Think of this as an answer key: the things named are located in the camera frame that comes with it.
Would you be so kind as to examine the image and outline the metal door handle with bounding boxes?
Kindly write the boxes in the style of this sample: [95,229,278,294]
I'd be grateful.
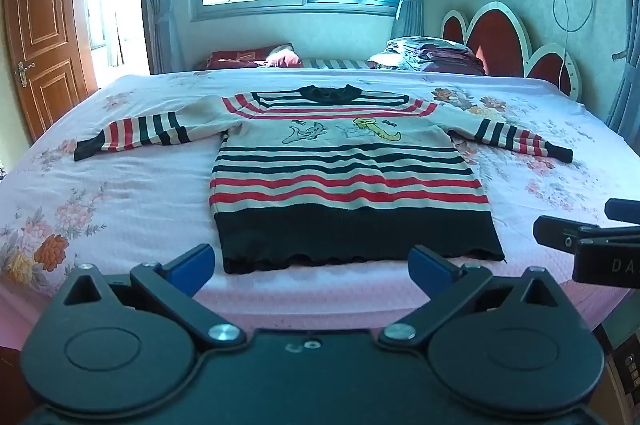
[15,61,36,87]

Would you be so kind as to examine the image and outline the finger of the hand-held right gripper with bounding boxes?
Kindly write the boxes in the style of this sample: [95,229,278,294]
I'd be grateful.
[604,199,640,224]
[533,215,640,252]

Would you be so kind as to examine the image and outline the maroon pillow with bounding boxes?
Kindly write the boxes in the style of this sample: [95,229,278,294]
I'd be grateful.
[206,44,304,70]

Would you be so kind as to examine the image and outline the brown wooden door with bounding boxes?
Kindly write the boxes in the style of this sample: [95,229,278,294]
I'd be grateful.
[2,0,99,142]

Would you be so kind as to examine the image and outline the bed with floral sheet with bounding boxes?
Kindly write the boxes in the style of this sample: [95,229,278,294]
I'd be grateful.
[0,68,640,351]

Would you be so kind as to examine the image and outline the red and white headboard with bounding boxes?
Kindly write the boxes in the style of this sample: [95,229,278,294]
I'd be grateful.
[441,2,585,102]

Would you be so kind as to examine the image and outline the pile of folded clothes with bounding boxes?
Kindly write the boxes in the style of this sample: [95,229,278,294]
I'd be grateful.
[367,36,487,77]

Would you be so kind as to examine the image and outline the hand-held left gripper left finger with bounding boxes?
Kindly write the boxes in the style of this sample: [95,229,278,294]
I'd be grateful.
[64,244,247,352]

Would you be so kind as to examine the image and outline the grey hanging cloth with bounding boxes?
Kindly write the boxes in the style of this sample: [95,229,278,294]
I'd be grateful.
[606,55,640,132]

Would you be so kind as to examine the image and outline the striped mattress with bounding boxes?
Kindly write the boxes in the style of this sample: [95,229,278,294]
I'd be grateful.
[299,58,377,70]

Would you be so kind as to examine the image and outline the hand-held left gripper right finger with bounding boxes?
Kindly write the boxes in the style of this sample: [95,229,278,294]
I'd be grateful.
[379,245,568,351]

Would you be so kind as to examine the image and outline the striped knit sweater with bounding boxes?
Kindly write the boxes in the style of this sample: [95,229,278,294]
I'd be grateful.
[74,84,574,275]

